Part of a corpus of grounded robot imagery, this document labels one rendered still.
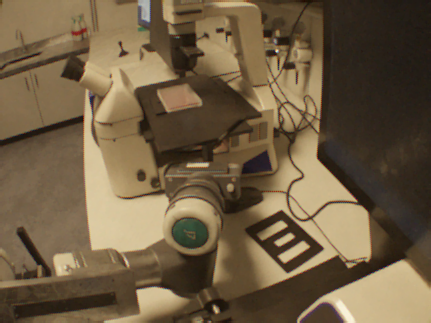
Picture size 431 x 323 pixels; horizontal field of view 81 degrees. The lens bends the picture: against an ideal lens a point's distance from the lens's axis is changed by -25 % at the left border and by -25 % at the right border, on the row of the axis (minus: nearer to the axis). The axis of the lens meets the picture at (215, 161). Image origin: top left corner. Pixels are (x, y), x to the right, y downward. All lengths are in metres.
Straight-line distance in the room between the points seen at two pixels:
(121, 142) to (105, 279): 0.42
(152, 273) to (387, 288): 0.33
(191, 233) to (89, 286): 0.16
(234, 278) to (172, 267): 0.20
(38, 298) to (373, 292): 0.36
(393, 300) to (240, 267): 0.44
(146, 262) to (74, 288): 0.14
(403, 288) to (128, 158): 0.66
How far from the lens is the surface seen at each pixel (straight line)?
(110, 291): 0.41
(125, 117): 0.72
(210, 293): 0.50
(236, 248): 0.70
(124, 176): 0.80
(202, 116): 0.73
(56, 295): 0.40
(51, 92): 2.95
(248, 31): 0.82
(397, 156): 0.29
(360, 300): 0.28
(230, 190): 0.60
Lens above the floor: 1.30
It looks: 36 degrees down
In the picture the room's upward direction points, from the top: 3 degrees counter-clockwise
